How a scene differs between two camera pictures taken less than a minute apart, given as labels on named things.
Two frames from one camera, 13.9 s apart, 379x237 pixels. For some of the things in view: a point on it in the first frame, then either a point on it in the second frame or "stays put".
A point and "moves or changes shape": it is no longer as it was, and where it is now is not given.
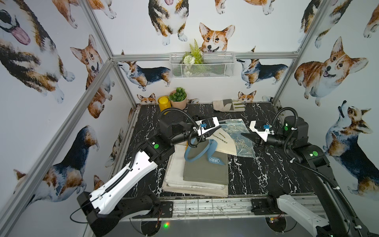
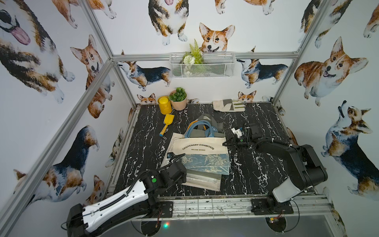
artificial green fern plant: x=192 y=60 stays put
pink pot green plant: x=178 y=98 stays put
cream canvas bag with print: x=203 y=190 → x=206 y=159
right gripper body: x=278 y=141 → x=239 y=142
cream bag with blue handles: x=234 y=138 moves or changes shape
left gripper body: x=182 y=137 → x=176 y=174
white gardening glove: x=228 y=105 stays put
